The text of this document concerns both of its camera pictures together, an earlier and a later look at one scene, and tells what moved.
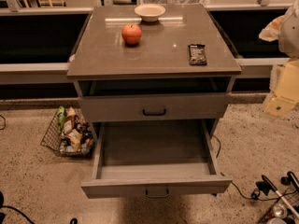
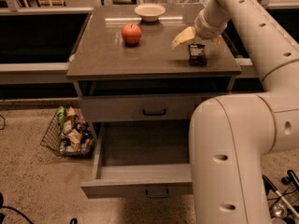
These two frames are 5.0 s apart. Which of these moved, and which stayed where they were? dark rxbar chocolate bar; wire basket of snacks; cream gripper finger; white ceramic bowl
Moved: cream gripper finger
Stayed: wire basket of snacks; white ceramic bowl; dark rxbar chocolate bar
